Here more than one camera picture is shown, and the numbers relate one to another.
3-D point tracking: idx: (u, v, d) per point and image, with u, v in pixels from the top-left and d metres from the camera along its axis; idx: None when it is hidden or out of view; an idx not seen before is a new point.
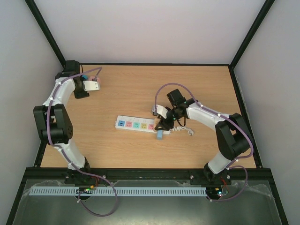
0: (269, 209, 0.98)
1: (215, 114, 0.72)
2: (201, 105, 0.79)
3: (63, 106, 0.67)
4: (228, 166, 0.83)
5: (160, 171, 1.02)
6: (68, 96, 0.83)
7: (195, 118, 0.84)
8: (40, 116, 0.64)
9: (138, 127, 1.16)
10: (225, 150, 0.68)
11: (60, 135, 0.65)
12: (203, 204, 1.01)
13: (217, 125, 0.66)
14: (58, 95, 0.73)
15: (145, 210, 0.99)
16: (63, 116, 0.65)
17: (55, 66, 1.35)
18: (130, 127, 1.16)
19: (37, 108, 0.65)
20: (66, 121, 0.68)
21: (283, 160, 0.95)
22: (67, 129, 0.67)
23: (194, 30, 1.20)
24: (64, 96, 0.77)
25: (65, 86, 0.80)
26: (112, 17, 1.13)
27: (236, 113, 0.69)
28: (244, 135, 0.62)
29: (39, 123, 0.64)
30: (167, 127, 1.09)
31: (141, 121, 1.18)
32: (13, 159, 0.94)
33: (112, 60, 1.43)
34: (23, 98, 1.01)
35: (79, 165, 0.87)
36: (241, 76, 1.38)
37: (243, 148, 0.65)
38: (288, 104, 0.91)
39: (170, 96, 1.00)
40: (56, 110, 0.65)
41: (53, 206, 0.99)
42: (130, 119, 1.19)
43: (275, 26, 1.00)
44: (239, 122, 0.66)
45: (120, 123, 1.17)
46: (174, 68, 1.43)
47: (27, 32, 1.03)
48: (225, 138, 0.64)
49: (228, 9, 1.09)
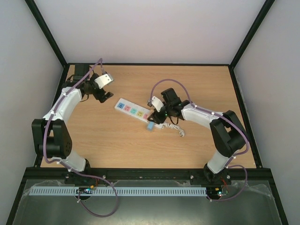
0: (269, 209, 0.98)
1: (209, 113, 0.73)
2: (195, 105, 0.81)
3: (63, 123, 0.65)
4: (228, 165, 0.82)
5: (160, 171, 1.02)
6: (72, 107, 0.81)
7: (190, 119, 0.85)
8: (38, 130, 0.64)
9: (134, 114, 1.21)
10: (221, 148, 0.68)
11: (55, 151, 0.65)
12: (203, 204, 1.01)
13: (212, 123, 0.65)
14: (60, 110, 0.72)
15: (145, 210, 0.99)
16: (61, 134, 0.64)
17: (55, 66, 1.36)
18: (127, 111, 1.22)
19: (36, 121, 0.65)
20: (64, 138, 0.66)
21: (283, 160, 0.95)
22: (64, 146, 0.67)
23: (194, 30, 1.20)
24: (67, 110, 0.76)
25: (70, 97, 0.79)
26: (112, 18, 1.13)
27: (229, 110, 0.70)
28: (238, 131, 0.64)
29: (36, 137, 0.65)
30: (159, 121, 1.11)
31: (139, 108, 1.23)
32: (13, 159, 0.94)
33: (112, 60, 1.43)
34: (22, 97, 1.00)
35: (79, 169, 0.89)
36: (241, 76, 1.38)
37: (240, 145, 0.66)
38: (288, 104, 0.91)
39: (165, 96, 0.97)
40: (55, 127, 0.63)
41: (53, 206, 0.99)
42: (130, 104, 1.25)
43: (276, 26, 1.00)
44: (233, 118, 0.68)
45: (120, 106, 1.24)
46: (174, 68, 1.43)
47: (27, 32, 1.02)
48: (221, 136, 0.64)
49: (229, 10, 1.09)
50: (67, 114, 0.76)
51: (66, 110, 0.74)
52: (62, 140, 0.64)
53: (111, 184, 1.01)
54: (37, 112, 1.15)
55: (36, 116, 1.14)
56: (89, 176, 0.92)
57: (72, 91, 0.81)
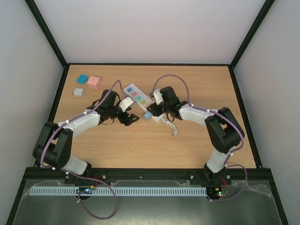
0: (269, 209, 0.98)
1: (205, 111, 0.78)
2: (192, 104, 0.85)
3: (71, 133, 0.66)
4: (226, 163, 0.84)
5: (160, 171, 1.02)
6: (86, 127, 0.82)
7: (188, 118, 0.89)
8: (45, 132, 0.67)
9: (138, 101, 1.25)
10: (218, 144, 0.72)
11: (51, 160, 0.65)
12: (203, 204, 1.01)
13: (206, 120, 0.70)
14: (74, 122, 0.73)
15: (145, 210, 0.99)
16: (63, 143, 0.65)
17: (55, 66, 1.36)
18: (133, 97, 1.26)
19: (48, 123, 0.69)
20: (65, 149, 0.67)
21: (283, 160, 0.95)
22: (62, 157, 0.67)
23: (194, 30, 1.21)
24: (80, 126, 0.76)
25: (89, 117, 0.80)
26: (112, 18, 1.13)
27: (224, 107, 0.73)
28: (234, 126, 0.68)
29: (41, 139, 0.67)
30: (155, 113, 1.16)
31: (144, 97, 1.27)
32: (13, 159, 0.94)
33: (112, 60, 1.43)
34: (22, 98, 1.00)
35: (78, 172, 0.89)
36: (241, 76, 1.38)
37: (235, 141, 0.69)
38: (288, 104, 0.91)
39: (165, 94, 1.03)
40: (62, 134, 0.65)
41: (53, 206, 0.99)
42: (138, 91, 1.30)
43: (275, 26, 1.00)
44: (228, 115, 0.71)
45: (128, 90, 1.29)
46: (174, 68, 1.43)
47: (27, 32, 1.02)
48: (215, 132, 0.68)
49: (229, 10, 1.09)
50: (78, 131, 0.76)
51: (78, 126, 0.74)
52: (61, 151, 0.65)
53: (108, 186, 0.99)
54: (37, 112, 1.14)
55: (36, 116, 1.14)
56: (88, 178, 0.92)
57: (92, 114, 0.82)
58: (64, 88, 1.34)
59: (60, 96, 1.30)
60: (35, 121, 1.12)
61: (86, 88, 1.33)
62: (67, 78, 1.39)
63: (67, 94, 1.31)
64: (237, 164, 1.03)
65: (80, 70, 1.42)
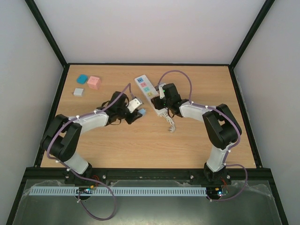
0: (269, 209, 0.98)
1: (204, 108, 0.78)
2: (192, 101, 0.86)
3: (79, 128, 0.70)
4: (225, 161, 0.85)
5: (160, 171, 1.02)
6: (93, 125, 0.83)
7: (187, 115, 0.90)
8: (55, 124, 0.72)
9: (145, 91, 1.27)
10: (215, 141, 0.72)
11: (57, 152, 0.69)
12: (203, 204, 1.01)
13: (204, 116, 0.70)
14: (84, 119, 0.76)
15: (145, 210, 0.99)
16: (71, 137, 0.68)
17: (55, 66, 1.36)
18: (141, 87, 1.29)
19: (59, 116, 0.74)
20: (72, 142, 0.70)
21: (283, 160, 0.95)
22: (67, 150, 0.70)
23: (194, 30, 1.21)
24: (88, 124, 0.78)
25: (100, 116, 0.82)
26: (111, 18, 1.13)
27: (222, 103, 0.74)
28: (231, 122, 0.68)
29: (51, 130, 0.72)
30: (156, 107, 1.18)
31: (152, 90, 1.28)
32: (14, 159, 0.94)
33: (112, 61, 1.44)
34: (23, 97, 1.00)
35: (78, 171, 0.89)
36: (241, 76, 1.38)
37: (233, 138, 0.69)
38: (288, 104, 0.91)
39: (168, 92, 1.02)
40: (70, 128, 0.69)
41: (53, 206, 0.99)
42: (148, 83, 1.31)
43: (275, 26, 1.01)
44: (225, 111, 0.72)
45: (138, 79, 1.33)
46: (173, 68, 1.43)
47: (27, 33, 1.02)
48: (213, 127, 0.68)
49: (228, 10, 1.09)
50: (87, 127, 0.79)
51: (87, 123, 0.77)
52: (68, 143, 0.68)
53: (105, 186, 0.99)
54: (37, 112, 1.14)
55: (36, 116, 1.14)
56: (88, 178, 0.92)
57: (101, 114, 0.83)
58: (64, 87, 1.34)
59: (60, 96, 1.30)
60: (35, 120, 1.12)
61: (86, 88, 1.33)
62: (67, 78, 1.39)
63: (66, 94, 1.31)
64: (237, 164, 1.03)
65: (80, 70, 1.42)
